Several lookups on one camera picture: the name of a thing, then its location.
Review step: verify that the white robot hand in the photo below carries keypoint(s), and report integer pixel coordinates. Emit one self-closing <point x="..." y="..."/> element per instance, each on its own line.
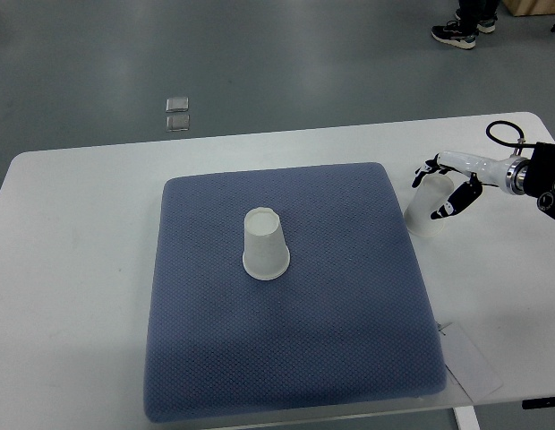
<point x="506" y="174"/>

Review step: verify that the white paper cup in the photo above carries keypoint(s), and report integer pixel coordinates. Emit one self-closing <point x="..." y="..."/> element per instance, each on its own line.
<point x="265" y="253"/>
<point x="431" y="193"/>

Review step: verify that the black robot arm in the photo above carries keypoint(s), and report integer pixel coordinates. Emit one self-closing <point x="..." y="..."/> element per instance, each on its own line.
<point x="539" y="181"/>

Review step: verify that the black sneaker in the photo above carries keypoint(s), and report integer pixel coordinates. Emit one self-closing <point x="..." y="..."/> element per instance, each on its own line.
<point x="486" y="23"/>
<point x="453" y="33"/>

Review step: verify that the blue textured cushion mat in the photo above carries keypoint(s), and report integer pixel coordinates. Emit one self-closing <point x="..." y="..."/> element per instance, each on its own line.
<point x="350" y="319"/>

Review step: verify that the wooden box corner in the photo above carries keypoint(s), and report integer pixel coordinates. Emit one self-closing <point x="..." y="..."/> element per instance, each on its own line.
<point x="521" y="8"/>

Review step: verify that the white paper tag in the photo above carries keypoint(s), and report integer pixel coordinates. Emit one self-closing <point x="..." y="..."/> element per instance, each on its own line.
<point x="467" y="364"/>

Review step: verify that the white paper cup on cushion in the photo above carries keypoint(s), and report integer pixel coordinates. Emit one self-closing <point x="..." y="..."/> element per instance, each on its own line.
<point x="265" y="253"/>

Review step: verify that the white table leg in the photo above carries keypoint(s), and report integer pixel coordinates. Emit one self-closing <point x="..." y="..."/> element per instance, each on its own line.
<point x="466" y="418"/>

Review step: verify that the black table control panel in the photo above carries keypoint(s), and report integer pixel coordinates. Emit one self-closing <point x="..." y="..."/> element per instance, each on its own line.
<point x="539" y="403"/>

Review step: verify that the metal floor plate upper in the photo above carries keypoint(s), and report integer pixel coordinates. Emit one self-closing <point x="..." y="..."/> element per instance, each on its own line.
<point x="177" y="104"/>

